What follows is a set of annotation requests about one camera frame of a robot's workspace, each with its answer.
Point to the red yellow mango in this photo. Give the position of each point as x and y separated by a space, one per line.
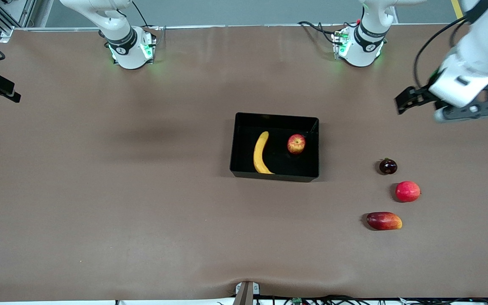
384 221

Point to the yellow banana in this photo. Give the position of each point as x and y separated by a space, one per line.
260 152

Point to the black plastic box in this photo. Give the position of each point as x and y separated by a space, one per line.
244 127

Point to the metal table edge strip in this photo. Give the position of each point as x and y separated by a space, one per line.
227 26

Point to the dark purple mangosteen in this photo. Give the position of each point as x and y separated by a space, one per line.
388 167

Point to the yellow floor tape strip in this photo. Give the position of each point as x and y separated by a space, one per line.
457 9

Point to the brown table mat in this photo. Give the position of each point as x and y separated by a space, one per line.
100 212

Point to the plain red apple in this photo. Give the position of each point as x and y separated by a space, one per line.
408 191

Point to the small green circuit board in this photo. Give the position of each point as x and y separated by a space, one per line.
298 301

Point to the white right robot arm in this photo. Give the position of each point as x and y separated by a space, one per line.
127 51

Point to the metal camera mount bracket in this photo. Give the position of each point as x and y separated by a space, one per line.
246 292

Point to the red yellow apple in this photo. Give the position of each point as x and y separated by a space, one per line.
296 144

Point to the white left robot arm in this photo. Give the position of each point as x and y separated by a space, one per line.
364 46

